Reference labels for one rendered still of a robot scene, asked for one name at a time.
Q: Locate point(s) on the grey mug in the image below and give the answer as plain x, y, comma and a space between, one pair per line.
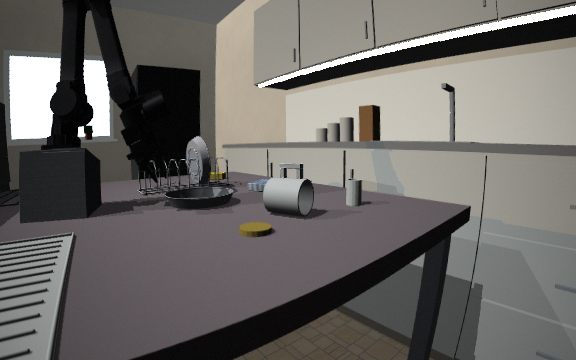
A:
290, 196

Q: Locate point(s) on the flat round gold disc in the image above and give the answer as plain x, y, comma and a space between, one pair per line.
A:
255, 229

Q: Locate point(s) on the grey ribbed draining mat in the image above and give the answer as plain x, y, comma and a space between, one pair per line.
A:
33, 274

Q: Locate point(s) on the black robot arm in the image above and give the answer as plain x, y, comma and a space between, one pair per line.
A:
70, 110

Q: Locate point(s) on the grey cylinder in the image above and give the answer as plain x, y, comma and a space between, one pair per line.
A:
353, 192

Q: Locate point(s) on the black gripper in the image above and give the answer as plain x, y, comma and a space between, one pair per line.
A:
143, 162

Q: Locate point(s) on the yellow sponge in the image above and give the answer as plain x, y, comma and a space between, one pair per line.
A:
222, 175

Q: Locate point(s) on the blue checkered towel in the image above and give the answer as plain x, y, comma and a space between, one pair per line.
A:
257, 185

